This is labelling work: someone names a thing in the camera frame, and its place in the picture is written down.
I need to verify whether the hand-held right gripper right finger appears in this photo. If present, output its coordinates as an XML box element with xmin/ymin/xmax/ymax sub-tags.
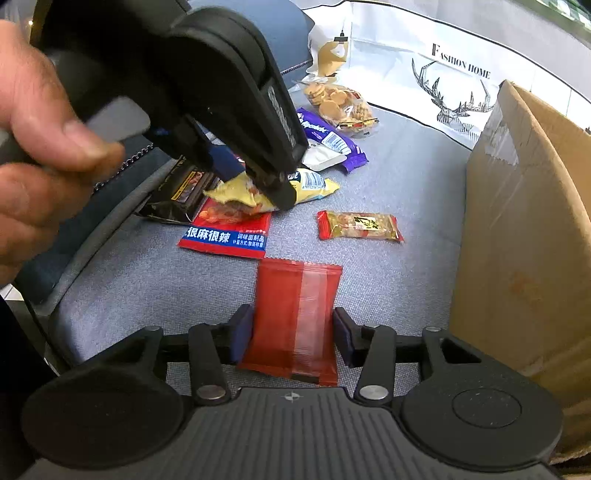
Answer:
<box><xmin>332</xmin><ymin>306</ymin><xmax>468</xmax><ymax>403</ymax></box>

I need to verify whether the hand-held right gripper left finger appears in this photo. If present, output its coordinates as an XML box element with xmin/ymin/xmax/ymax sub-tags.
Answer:
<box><xmin>121</xmin><ymin>304</ymin><xmax>256</xmax><ymax>403</ymax></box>

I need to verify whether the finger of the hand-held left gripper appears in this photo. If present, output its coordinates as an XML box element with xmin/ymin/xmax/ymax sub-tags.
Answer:
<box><xmin>156</xmin><ymin>119</ymin><xmax>242</xmax><ymax>180</ymax></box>
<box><xmin>242</xmin><ymin>151</ymin><xmax>307</xmax><ymax>213</ymax></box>

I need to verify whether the yellow snack packet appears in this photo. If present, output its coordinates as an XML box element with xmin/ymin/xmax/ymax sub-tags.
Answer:
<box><xmin>203</xmin><ymin>167</ymin><xmax>341</xmax><ymax>214</ymax></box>
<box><xmin>137</xmin><ymin>157</ymin><xmax>221</xmax><ymax>226</ymax></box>

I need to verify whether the plain red snack packet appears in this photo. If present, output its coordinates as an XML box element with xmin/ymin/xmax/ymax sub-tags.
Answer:
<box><xmin>236</xmin><ymin>258</ymin><xmax>343</xmax><ymax>387</ymax></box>

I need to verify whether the red and blue snack packet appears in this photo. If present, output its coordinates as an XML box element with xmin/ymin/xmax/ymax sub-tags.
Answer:
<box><xmin>178</xmin><ymin>198</ymin><xmax>273</xmax><ymax>260</ymax></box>

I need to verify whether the purple wafer packet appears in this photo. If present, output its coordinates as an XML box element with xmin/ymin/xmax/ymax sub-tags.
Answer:
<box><xmin>295</xmin><ymin>107</ymin><xmax>369</xmax><ymax>175</ymax></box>

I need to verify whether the cardboard box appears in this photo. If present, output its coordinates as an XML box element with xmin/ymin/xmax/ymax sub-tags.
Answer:
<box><xmin>450</xmin><ymin>79</ymin><xmax>591</xmax><ymax>466</ymax></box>

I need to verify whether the person's left hand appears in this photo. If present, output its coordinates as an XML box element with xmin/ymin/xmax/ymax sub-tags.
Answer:
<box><xmin>0</xmin><ymin>20</ymin><xmax>126</xmax><ymax>280</ymax></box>

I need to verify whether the small white packet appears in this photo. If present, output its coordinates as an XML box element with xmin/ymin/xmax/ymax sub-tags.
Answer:
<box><xmin>301</xmin><ymin>145</ymin><xmax>348</xmax><ymax>172</ymax></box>

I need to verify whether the red and gold snack packet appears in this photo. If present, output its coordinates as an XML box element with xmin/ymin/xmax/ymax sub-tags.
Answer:
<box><xmin>317</xmin><ymin>210</ymin><xmax>405</xmax><ymax>243</ymax></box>

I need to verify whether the clear bag of biscuits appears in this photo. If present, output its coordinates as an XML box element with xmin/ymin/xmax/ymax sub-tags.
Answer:
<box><xmin>295</xmin><ymin>79</ymin><xmax>380</xmax><ymax>137</ymax></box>

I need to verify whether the white deer print cloth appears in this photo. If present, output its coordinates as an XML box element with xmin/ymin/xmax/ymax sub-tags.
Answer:
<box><xmin>302</xmin><ymin>0</ymin><xmax>591</xmax><ymax>151</ymax></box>

